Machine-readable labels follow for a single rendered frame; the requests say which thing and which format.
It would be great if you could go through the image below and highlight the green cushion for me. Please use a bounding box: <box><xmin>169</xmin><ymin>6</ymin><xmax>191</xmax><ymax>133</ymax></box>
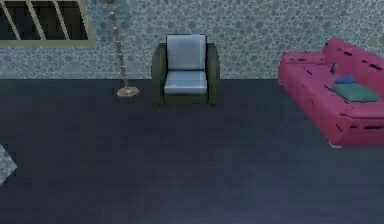
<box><xmin>331</xmin><ymin>82</ymin><xmax>381</xmax><ymax>103</ymax></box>

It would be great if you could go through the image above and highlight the window with beige frame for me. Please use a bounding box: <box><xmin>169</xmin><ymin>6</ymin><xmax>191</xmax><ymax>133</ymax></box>
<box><xmin>0</xmin><ymin>0</ymin><xmax>96</xmax><ymax>48</ymax></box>

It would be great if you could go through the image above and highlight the blue cushion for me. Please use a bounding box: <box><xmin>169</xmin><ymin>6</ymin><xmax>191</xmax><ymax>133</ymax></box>
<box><xmin>334</xmin><ymin>74</ymin><xmax>357</xmax><ymax>85</ymax></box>

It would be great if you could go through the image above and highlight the pink sofa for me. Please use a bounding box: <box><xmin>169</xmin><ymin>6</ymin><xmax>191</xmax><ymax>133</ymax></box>
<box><xmin>277</xmin><ymin>37</ymin><xmax>384</xmax><ymax>148</ymax></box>

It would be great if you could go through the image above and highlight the beige floor lamp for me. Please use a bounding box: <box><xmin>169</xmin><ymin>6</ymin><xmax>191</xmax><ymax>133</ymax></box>
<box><xmin>103</xmin><ymin>0</ymin><xmax>140</xmax><ymax>98</ymax></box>

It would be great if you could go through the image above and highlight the dark armchair with pale cushions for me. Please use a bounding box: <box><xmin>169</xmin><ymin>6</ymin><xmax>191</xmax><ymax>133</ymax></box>
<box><xmin>151</xmin><ymin>33</ymin><xmax>221</xmax><ymax>107</ymax></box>

